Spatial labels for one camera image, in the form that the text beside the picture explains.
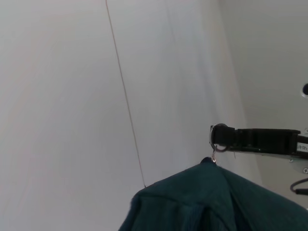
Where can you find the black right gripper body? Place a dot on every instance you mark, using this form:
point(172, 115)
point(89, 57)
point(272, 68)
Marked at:
point(267, 140)

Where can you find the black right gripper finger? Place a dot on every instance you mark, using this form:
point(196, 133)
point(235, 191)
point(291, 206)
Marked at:
point(225, 137)

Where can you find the dark teal insulated bag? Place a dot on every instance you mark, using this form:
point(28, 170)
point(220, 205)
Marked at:
point(207, 202)

